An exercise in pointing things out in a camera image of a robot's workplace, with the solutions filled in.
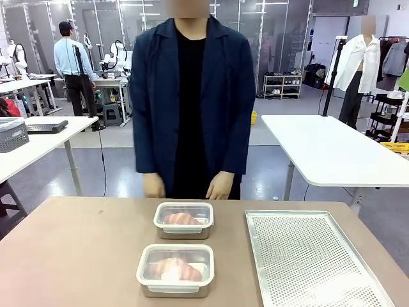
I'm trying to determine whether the person's left hand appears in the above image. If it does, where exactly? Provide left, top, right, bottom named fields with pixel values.
left=206, top=171, right=236, bottom=201

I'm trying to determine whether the person's right hand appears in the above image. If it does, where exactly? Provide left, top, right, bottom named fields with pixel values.
left=143, top=172, right=167, bottom=199

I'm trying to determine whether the clear plastic clip lid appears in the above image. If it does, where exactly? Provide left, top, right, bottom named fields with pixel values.
left=135, top=243, right=215, bottom=290
left=153, top=201, right=214, bottom=232

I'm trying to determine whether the golden brown croissant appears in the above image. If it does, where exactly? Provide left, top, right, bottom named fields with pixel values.
left=150, top=257, right=204, bottom=282
left=162, top=212, right=202, bottom=226

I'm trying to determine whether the person's left forearm navy sleeve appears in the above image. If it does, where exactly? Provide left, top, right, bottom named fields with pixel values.
left=220, top=118, right=254, bottom=176

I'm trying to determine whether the person's right forearm navy sleeve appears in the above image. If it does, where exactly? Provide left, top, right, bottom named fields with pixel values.
left=134, top=118, right=160, bottom=175

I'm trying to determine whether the rectangular stainless steel container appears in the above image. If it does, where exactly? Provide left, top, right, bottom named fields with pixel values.
left=135, top=243, right=215, bottom=299
left=153, top=201, right=214, bottom=240

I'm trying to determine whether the grey step stool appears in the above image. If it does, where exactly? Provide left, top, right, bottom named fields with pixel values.
left=102, top=104, right=123, bottom=127

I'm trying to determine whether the person in navy jacket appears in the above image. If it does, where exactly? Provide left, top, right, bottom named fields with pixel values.
left=129, top=0, right=256, bottom=201

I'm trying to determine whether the white table with rounded corner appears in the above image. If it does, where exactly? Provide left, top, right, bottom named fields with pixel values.
left=261, top=114, right=409, bottom=205

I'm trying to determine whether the white table with basket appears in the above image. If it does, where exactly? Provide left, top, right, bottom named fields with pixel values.
left=0, top=115, right=100, bottom=196

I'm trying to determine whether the wooden shoe rack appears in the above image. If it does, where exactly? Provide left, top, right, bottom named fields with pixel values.
left=263, top=74, right=304, bottom=100

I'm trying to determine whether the black tripod stand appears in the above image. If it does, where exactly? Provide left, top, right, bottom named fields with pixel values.
left=72, top=44, right=106, bottom=132

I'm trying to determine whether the perforated metal baking tray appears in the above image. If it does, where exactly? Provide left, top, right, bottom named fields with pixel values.
left=245, top=209, right=397, bottom=307

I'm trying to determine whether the black flat tray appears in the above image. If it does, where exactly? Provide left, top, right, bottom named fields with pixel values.
left=25, top=120, right=69, bottom=134

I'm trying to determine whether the black stool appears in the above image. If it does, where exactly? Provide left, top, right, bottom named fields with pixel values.
left=0, top=182, right=28, bottom=239

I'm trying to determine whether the black bag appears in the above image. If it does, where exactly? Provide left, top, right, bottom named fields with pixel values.
left=305, top=63, right=327, bottom=89

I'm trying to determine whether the grey plastic basket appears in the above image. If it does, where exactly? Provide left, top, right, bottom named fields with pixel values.
left=0, top=118, right=30, bottom=154

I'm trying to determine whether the black light stand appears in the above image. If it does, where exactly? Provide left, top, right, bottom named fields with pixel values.
left=321, top=35, right=348, bottom=118

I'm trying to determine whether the man in light blue shirt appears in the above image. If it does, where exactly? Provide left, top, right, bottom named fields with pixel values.
left=53, top=20, right=97, bottom=118

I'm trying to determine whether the red cloth item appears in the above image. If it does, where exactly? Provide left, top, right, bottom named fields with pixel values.
left=0, top=97, right=22, bottom=118

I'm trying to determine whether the white background work table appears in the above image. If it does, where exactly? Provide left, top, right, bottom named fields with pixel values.
left=0, top=74, right=63, bottom=118

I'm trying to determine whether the black utility cart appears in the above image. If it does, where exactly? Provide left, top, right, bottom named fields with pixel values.
left=366, top=92, right=409, bottom=143

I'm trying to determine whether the yellow flat bin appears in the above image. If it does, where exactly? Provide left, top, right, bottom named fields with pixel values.
left=379, top=141, right=409, bottom=157

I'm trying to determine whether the mannequin with white shirt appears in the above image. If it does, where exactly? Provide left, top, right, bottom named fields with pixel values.
left=325, top=15, right=382, bottom=130

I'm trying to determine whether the clothes rack with garments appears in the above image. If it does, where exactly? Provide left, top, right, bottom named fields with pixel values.
left=376, top=35, right=409, bottom=92

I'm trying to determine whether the black floor cable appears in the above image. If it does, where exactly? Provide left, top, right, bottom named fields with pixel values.
left=95, top=127, right=108, bottom=196

